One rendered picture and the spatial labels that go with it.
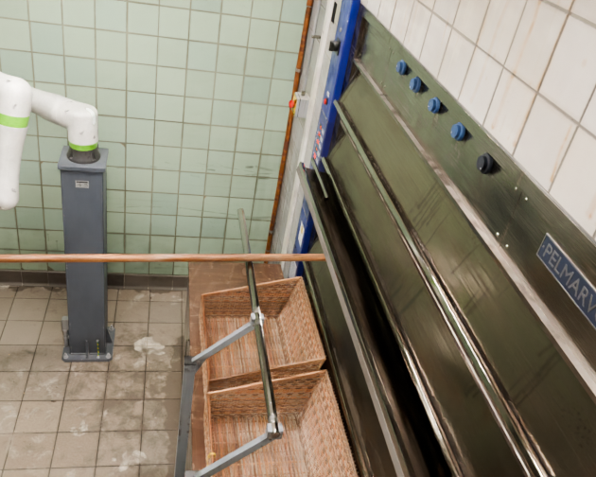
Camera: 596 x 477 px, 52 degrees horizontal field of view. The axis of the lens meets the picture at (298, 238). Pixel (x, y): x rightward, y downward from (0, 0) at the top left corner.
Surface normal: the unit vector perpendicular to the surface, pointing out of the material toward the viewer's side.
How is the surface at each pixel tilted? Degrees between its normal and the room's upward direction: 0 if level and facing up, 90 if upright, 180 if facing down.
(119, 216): 90
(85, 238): 90
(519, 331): 69
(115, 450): 0
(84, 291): 90
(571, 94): 90
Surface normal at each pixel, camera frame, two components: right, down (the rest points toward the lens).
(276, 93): 0.15, 0.56
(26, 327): 0.16, -0.82
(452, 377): -0.86, -0.33
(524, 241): -0.98, -0.04
